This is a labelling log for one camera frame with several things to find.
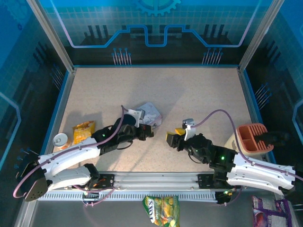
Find small tin can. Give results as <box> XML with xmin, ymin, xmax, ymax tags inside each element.
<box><xmin>52</xmin><ymin>133</ymin><xmax>71</xmax><ymax>151</ymax></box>

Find white slotted cable duct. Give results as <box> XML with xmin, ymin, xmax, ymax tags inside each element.
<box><xmin>37</xmin><ymin>191</ymin><xmax>218</xmax><ymax>202</ymax></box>

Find green yellow candy bag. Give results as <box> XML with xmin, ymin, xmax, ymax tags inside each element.
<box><xmin>142</xmin><ymin>195</ymin><xmax>180</xmax><ymax>227</ymax></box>

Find aluminium frame post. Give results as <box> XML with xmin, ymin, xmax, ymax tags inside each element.
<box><xmin>25</xmin><ymin>0</ymin><xmax>77</xmax><ymax>73</ymax></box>
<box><xmin>237</xmin><ymin>0</ymin><xmax>286</xmax><ymax>73</ymax></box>

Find yellow snack bag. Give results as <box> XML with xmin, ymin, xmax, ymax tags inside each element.
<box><xmin>72</xmin><ymin>120</ymin><xmax>96</xmax><ymax>145</ymax></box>

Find beige and orange utensil holder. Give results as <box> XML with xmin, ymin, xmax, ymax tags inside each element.
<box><xmin>223</xmin><ymin>122</ymin><xmax>275</xmax><ymax>162</ymax></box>

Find purple snack bag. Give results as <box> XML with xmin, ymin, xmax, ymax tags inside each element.
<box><xmin>251</xmin><ymin>195</ymin><xmax>294</xmax><ymax>227</ymax></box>

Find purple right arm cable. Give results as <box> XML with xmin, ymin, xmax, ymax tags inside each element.
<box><xmin>193</xmin><ymin>109</ymin><xmax>303</xmax><ymax>178</ymax></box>

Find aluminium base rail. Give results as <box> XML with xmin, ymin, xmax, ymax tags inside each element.
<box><xmin>97</xmin><ymin>171</ymin><xmax>202</xmax><ymax>191</ymax></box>

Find black handle tool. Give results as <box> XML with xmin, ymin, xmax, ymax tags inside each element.
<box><xmin>257</xmin><ymin>131</ymin><xmax>291</xmax><ymax>148</ymax></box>

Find aluminium table edge rail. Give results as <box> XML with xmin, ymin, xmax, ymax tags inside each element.
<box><xmin>39</xmin><ymin>67</ymin><xmax>77</xmax><ymax>154</ymax></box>
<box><xmin>238</xmin><ymin>67</ymin><xmax>276</xmax><ymax>166</ymax></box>

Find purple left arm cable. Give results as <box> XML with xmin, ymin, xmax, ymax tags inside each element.
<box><xmin>13</xmin><ymin>105</ymin><xmax>126</xmax><ymax>199</ymax></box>

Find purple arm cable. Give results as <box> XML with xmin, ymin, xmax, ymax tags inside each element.
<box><xmin>193</xmin><ymin>109</ymin><xmax>303</xmax><ymax>178</ymax></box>
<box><xmin>13</xmin><ymin>105</ymin><xmax>126</xmax><ymax>199</ymax></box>

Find yellow padlock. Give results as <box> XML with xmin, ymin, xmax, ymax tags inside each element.
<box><xmin>166</xmin><ymin>127</ymin><xmax>186</xmax><ymax>141</ymax></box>

